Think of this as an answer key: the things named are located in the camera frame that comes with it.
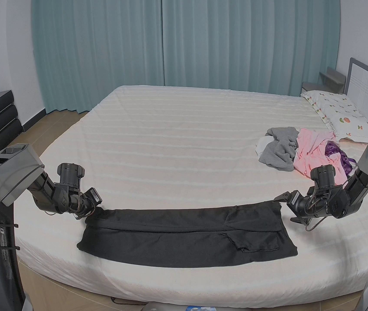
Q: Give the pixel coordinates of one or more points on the blue-green curtain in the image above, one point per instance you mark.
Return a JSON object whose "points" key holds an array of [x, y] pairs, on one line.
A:
{"points": [[106, 44]]}

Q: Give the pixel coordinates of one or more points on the black T-shirt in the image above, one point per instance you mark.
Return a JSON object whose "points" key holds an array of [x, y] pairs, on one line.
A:
{"points": [[171, 238]]}

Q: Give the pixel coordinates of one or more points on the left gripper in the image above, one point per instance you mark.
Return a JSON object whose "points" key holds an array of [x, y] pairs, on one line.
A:
{"points": [[85, 211]]}

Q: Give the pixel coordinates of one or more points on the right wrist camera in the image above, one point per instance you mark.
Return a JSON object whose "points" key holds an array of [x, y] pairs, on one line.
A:
{"points": [[293, 201]]}

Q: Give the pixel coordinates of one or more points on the bed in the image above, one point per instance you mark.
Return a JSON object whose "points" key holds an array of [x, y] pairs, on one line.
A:
{"points": [[187, 125]]}

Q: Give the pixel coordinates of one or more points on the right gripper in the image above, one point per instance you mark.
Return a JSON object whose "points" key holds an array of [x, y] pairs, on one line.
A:
{"points": [[312, 207]]}

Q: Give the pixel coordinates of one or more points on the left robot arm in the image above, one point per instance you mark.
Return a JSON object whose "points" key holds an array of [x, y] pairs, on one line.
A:
{"points": [[15, 173]]}

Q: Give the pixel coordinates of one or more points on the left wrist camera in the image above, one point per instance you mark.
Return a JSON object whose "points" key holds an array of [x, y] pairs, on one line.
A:
{"points": [[93, 197]]}

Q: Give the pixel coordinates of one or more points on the purple garment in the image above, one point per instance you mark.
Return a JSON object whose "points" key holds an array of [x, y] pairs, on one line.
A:
{"points": [[338, 155]]}

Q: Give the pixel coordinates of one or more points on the white printed pillow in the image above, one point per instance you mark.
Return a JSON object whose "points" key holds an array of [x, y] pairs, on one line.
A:
{"points": [[343, 115]]}

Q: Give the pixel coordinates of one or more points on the grey bedside table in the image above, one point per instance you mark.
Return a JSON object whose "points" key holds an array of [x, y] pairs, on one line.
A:
{"points": [[331, 77]]}

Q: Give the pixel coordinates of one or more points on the grey knitted garment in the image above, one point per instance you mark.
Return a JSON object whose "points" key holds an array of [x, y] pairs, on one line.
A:
{"points": [[278, 152]]}

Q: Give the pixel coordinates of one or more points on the pink garment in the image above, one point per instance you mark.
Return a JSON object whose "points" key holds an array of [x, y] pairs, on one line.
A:
{"points": [[307, 160]]}

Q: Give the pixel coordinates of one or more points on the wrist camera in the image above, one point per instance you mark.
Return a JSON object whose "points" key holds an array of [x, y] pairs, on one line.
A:
{"points": [[293, 201], [93, 197]]}

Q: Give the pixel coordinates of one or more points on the white garment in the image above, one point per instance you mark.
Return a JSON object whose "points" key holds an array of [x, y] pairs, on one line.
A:
{"points": [[262, 146]]}

